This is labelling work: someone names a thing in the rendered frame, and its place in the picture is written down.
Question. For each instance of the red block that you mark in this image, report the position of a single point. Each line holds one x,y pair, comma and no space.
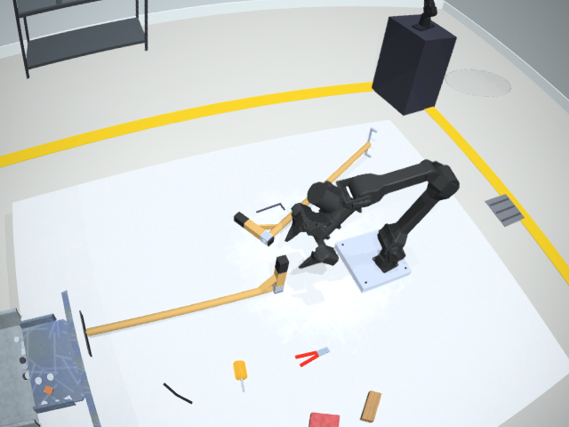
323,420

